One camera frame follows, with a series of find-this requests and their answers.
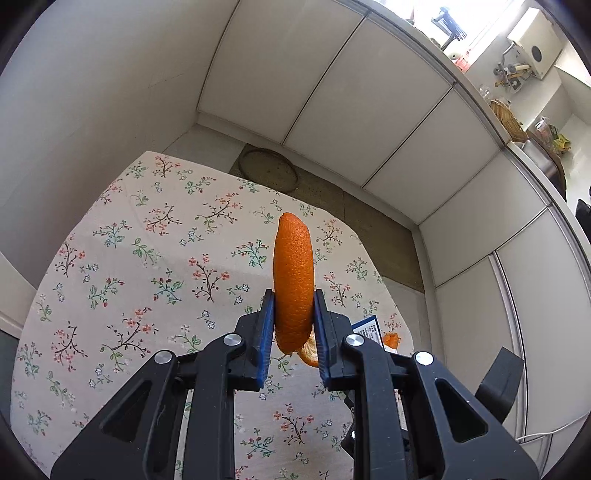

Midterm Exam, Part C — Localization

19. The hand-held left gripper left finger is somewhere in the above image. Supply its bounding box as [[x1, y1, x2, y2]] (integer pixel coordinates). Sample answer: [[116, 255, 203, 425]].
[[50, 288, 278, 480]]

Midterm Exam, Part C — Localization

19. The glass jar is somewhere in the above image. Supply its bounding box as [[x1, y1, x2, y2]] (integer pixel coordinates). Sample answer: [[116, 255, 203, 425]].
[[533, 116, 553, 145]]

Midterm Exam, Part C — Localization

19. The white cable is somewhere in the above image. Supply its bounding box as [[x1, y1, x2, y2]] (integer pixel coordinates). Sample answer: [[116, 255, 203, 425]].
[[515, 411, 587, 444]]

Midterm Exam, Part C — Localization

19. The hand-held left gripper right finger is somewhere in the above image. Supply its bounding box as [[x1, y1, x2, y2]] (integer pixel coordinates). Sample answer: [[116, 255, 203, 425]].
[[313, 288, 541, 480]]

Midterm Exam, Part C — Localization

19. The white cabinet unit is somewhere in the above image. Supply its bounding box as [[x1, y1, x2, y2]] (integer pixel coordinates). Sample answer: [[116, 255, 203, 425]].
[[198, 0, 591, 480]]

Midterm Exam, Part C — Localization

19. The white wall appliance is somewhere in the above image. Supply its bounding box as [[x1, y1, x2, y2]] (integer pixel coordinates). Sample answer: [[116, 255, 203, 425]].
[[505, 7, 564, 81]]

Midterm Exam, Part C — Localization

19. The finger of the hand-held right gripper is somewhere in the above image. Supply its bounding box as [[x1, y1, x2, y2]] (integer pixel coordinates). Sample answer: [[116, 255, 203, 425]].
[[341, 390, 356, 462], [475, 348, 526, 422]]

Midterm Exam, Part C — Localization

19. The round woven tray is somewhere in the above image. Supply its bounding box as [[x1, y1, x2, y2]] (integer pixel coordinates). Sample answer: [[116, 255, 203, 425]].
[[238, 147, 298, 195]]

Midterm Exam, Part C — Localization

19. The wicker basket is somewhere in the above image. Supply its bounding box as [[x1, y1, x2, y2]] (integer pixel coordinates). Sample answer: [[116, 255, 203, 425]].
[[489, 99, 527, 144]]

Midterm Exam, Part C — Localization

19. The large orange peel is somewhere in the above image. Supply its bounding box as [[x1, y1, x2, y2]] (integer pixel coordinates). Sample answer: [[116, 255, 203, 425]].
[[272, 212, 321, 368]]

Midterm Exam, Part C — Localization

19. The blue-edged white leaflet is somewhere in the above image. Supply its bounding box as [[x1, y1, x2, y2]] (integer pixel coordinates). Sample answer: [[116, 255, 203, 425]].
[[351, 316, 384, 352]]

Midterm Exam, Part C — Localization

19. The floral tablecloth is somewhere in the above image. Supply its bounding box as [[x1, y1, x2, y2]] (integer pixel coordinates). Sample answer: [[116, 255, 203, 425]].
[[10, 151, 419, 480]]

